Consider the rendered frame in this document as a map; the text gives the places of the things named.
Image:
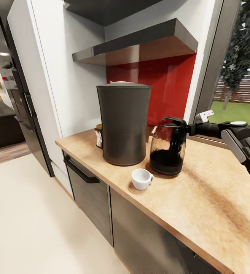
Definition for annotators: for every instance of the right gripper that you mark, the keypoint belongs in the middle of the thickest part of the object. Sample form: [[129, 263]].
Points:
[[201, 129]]

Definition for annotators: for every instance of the electric kettle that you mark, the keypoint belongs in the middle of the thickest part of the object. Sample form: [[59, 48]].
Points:
[[168, 146]]

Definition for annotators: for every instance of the oven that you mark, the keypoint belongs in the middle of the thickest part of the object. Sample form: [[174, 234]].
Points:
[[16, 88]]

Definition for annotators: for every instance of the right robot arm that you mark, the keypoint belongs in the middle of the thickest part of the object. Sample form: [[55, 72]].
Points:
[[236, 135]]

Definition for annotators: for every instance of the fixed window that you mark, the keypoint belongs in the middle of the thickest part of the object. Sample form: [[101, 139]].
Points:
[[224, 80]]

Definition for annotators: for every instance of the dishwasher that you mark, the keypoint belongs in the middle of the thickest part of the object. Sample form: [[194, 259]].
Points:
[[90, 193]]

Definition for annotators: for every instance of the bottle of coffee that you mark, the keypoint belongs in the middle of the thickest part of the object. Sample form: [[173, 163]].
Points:
[[98, 131]]

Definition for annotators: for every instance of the coffee cup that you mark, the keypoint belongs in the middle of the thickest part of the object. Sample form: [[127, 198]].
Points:
[[141, 178]]

